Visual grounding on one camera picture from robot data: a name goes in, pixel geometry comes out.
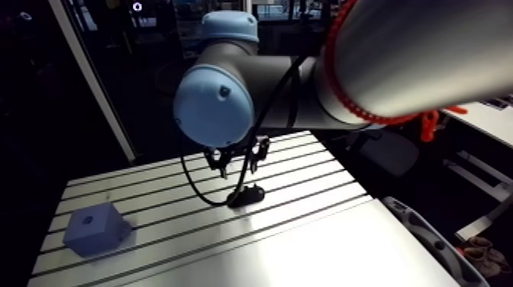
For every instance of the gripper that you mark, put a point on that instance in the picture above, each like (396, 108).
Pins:
(236, 150)

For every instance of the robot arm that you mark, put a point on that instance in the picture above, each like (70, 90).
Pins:
(360, 60)

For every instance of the pale holed strip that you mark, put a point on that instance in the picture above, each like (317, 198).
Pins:
(431, 236)

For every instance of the dark blue-grey block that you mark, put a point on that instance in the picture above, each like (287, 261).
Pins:
(95, 230)

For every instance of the white post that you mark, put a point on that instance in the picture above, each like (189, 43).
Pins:
(96, 84)

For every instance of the white desk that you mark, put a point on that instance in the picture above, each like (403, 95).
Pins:
(487, 120)

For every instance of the black oval holder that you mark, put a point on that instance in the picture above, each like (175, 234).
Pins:
(248, 195)

